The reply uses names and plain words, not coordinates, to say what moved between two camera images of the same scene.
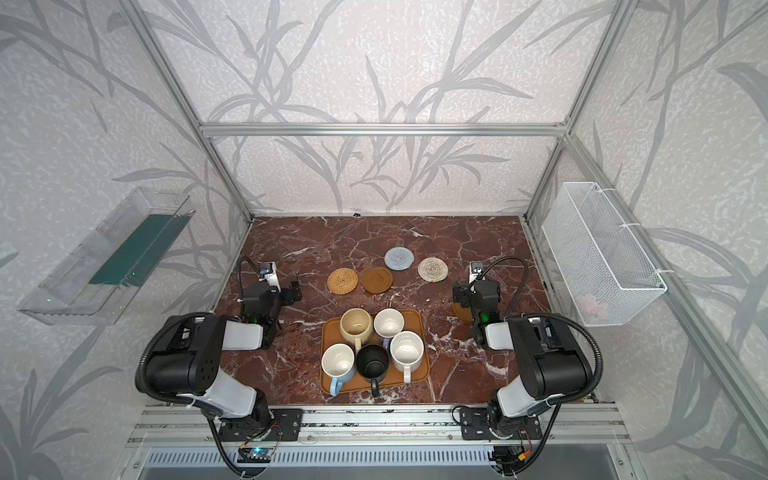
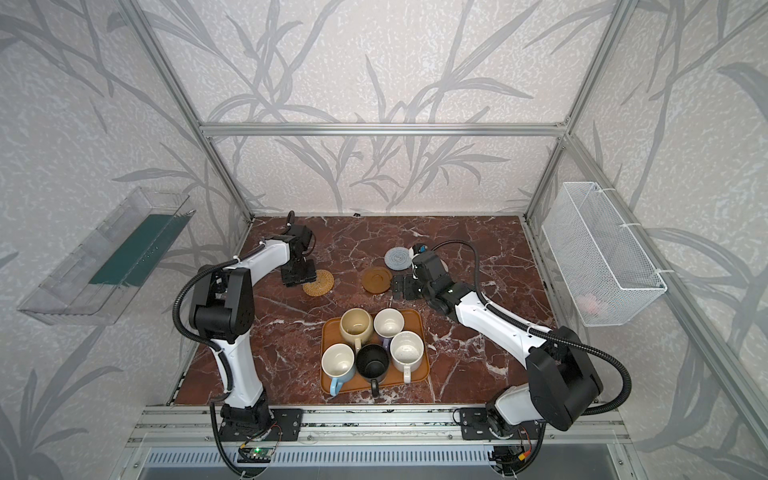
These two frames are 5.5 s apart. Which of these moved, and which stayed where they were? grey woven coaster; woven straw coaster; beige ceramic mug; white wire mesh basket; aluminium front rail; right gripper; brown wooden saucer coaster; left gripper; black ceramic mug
Moved: woven straw coaster; right gripper; left gripper
Stayed: beige ceramic mug; black ceramic mug; grey woven coaster; brown wooden saucer coaster; aluminium front rail; white wire mesh basket
